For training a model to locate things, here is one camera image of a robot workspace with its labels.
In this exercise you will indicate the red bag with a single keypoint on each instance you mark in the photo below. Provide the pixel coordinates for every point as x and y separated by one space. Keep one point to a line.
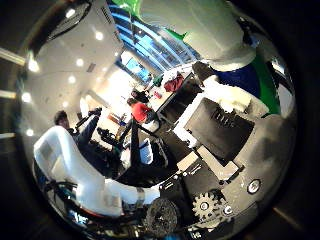
174 83

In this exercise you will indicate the person in red shirt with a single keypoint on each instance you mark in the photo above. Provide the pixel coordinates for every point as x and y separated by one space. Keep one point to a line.
141 111

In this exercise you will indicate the blue lit monitor screen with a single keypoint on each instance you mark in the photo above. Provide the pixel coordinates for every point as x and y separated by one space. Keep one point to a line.
136 68

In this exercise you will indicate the person in dark clothing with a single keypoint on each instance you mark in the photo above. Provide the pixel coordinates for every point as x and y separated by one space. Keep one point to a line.
85 136

